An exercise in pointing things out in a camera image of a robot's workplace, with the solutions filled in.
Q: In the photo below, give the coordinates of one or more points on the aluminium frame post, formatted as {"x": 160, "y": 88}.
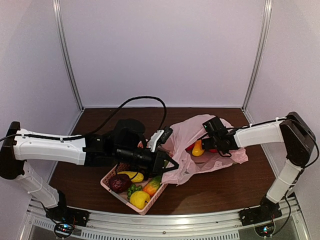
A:
{"x": 65, "y": 53}
{"x": 263, "y": 36}

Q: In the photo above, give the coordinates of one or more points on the front aluminium rail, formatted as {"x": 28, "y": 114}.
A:
{"x": 224, "y": 225}

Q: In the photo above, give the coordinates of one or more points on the green grape bunch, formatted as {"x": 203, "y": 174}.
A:
{"x": 133, "y": 188}

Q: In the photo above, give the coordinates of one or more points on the left aluminium frame post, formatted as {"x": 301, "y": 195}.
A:
{"x": 65, "y": 53}

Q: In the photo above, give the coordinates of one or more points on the pink plastic basket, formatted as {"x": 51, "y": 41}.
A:
{"x": 138, "y": 160}

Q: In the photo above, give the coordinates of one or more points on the yellow starfruit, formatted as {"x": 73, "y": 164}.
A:
{"x": 135, "y": 177}

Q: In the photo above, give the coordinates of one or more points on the dark purple mangosteen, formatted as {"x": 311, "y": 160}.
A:
{"x": 119, "y": 183}

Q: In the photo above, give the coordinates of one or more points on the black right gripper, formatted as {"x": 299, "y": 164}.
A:
{"x": 206, "y": 144}

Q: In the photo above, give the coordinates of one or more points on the green orange mango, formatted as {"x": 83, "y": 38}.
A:
{"x": 153, "y": 185}

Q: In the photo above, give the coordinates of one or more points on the right aluminium frame post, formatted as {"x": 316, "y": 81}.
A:
{"x": 263, "y": 36}

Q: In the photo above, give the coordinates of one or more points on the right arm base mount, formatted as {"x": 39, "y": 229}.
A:
{"x": 262, "y": 217}

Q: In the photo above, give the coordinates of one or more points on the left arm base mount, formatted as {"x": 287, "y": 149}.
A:
{"x": 66, "y": 219}

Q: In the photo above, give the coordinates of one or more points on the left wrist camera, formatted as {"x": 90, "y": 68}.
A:
{"x": 159, "y": 138}

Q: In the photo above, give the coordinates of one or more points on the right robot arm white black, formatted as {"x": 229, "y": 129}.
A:
{"x": 288, "y": 143}

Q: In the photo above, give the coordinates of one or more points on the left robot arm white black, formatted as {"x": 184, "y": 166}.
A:
{"x": 126, "y": 144}

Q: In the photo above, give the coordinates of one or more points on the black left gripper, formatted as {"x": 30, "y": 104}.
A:
{"x": 156, "y": 166}

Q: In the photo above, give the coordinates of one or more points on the orange yellow mango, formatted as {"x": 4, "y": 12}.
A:
{"x": 198, "y": 150}

